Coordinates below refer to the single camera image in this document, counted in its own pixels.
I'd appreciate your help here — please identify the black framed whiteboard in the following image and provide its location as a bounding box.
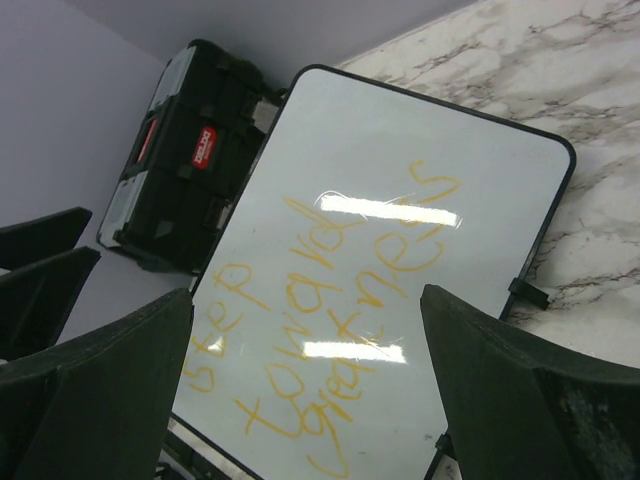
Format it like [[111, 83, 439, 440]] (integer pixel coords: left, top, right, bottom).
[[172, 65, 576, 479]]

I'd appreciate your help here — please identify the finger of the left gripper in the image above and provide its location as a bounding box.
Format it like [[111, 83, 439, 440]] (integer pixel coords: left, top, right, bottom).
[[1, 247, 101, 360], [1, 207, 92, 270]]

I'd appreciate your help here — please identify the black plastic toolbox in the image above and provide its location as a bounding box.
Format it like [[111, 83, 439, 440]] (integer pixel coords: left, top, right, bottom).
[[97, 39, 283, 275]]

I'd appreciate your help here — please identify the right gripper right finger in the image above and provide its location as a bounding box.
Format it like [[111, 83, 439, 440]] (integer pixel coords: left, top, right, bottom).
[[420, 285, 639, 479]]

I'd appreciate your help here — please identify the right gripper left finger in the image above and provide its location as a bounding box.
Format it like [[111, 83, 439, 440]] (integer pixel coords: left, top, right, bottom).
[[1, 289, 193, 479]]

